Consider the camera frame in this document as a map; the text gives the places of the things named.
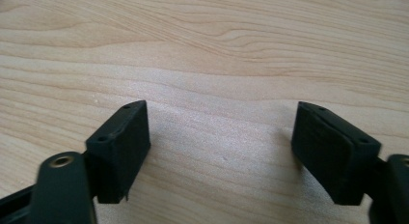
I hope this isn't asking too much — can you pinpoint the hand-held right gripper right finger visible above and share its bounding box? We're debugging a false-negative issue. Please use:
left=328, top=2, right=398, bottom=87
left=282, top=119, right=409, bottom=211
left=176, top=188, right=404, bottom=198
left=290, top=100, right=383, bottom=207

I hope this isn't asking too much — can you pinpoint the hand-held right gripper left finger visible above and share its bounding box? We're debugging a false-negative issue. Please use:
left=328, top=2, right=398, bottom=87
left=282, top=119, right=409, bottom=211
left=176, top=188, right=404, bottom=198
left=84, top=99, right=151, bottom=205

